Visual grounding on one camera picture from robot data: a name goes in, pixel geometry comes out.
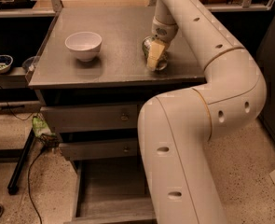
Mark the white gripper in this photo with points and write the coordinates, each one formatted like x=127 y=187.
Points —
x=164 y=32

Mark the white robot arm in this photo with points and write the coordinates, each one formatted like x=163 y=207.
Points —
x=174 y=126

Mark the grey drawer cabinet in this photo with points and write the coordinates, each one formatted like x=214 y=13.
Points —
x=117 y=75

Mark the top grey drawer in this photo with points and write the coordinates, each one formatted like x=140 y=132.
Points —
x=85 y=118

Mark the bottom grey drawer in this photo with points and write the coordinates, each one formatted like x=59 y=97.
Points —
x=112 y=191

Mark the white bowl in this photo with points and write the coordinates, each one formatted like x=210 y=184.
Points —
x=84 y=46

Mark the clear small cup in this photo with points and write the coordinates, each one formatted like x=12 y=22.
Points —
x=31 y=63

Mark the green chip bag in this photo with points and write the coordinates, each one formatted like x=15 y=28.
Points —
x=41 y=129

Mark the grey left shelf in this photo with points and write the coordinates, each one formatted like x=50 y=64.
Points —
x=13 y=79

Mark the blue patterned bowl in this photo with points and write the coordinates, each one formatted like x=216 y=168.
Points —
x=5 y=63

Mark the black stand leg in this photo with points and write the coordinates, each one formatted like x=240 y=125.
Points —
x=12 y=187

